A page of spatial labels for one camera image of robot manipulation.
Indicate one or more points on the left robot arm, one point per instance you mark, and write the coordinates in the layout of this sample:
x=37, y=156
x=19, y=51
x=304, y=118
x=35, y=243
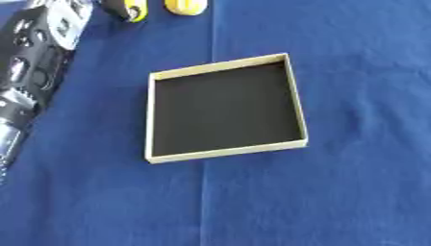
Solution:
x=39, y=67

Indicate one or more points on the tan cardboard box black inside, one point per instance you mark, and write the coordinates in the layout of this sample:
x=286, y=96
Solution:
x=224, y=109

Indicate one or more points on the yellow rounded object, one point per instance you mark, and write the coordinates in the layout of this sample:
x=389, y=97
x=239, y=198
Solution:
x=185, y=7

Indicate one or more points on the yellow and black tape measure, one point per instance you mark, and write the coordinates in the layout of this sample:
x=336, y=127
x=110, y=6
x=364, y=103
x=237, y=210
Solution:
x=133, y=11

